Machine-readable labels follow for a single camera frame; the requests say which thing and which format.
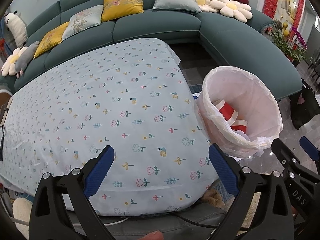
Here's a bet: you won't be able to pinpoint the red white paper cup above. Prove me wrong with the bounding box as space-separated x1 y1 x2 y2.
213 99 239 126
231 120 247 134

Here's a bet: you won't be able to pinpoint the trash bin with white liner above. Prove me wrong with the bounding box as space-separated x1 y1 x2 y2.
196 66 283 158

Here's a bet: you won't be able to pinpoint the person's left hand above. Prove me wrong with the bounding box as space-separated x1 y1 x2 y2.
138 231 164 240

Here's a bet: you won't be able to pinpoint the black tote bag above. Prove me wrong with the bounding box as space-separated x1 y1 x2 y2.
289 79 319 130

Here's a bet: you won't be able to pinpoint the white fluffy rug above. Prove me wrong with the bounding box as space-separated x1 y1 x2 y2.
12 198 32 239

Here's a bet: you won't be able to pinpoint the floral light blue tablecloth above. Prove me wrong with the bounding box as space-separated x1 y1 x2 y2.
1 38 218 216

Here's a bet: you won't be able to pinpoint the potted orchid plants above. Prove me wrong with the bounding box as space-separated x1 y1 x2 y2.
270 20 307 67

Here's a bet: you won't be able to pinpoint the round wooden white chair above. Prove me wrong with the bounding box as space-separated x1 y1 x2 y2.
0 89 12 125

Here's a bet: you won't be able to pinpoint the grey mouse plush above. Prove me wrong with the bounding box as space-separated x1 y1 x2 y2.
15 41 40 78

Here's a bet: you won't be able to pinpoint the left white flower cushion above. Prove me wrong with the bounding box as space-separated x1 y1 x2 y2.
1 47 28 77

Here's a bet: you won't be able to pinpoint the teal sectional sofa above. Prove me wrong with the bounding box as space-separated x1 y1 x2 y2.
1 0 302 100

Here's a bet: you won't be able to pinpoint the left yellow embroidered cushion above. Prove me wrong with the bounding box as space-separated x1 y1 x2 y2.
33 22 69 59

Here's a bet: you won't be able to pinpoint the yellow embroidered cushion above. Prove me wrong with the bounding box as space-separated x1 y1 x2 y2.
101 0 144 22
33 22 69 59

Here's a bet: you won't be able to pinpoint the left grey-green embroidered cushion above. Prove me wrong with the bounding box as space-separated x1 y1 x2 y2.
62 5 104 41

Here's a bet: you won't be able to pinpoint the grey-green embroidered cushion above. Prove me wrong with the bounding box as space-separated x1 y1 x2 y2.
152 0 201 12
62 5 104 41

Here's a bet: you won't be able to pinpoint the flower cushion near bear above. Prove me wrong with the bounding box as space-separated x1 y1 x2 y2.
210 0 253 23

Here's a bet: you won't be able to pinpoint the white sheep plush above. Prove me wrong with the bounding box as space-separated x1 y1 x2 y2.
4 10 28 48

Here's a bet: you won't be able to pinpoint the right yellow embroidered cushion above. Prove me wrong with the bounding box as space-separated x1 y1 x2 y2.
101 0 144 22

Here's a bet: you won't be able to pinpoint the right grey-green embroidered cushion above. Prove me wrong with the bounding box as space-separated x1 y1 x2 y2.
152 0 201 12

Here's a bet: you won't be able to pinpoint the white cable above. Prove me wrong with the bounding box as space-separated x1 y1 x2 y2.
75 217 130 228

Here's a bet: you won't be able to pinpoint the red gold wall decoration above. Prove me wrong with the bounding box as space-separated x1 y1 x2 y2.
262 0 305 29

